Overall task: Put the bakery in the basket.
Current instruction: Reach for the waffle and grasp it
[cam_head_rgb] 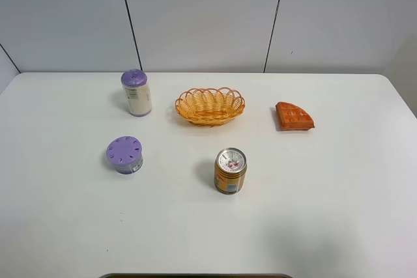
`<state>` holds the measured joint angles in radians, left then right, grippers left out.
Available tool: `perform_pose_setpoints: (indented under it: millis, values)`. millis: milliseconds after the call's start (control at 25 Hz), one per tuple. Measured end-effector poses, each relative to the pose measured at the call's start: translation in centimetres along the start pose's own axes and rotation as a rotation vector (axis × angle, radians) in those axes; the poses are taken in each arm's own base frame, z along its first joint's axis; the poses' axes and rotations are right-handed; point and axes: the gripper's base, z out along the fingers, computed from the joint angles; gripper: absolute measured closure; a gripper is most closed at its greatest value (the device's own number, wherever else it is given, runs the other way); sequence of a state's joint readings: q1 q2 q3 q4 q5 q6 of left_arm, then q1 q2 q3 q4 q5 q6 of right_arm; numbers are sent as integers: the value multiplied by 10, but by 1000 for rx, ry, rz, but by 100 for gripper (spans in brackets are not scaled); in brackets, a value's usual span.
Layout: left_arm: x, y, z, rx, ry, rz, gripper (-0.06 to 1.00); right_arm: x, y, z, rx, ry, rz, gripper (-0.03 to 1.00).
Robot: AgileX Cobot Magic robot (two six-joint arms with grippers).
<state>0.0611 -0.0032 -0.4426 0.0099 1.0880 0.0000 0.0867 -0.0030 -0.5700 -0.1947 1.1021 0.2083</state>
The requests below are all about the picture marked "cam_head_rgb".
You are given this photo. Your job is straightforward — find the brown waffle slice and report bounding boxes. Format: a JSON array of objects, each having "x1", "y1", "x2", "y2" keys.
[{"x1": 275, "y1": 102, "x2": 315, "y2": 131}]

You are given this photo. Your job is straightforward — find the orange wicker basket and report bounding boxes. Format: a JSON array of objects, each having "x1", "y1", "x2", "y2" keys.
[{"x1": 175, "y1": 87, "x2": 246, "y2": 126}]

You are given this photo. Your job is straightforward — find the orange drink can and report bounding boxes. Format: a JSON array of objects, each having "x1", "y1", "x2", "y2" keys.
[{"x1": 214, "y1": 147, "x2": 248, "y2": 195}]

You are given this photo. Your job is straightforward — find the purple capped white cylinder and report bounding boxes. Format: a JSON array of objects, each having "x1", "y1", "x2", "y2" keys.
[{"x1": 121, "y1": 69, "x2": 152, "y2": 117}]

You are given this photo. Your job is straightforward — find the purple round air freshener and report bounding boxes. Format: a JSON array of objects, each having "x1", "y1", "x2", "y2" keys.
[{"x1": 106, "y1": 136, "x2": 143, "y2": 174}]

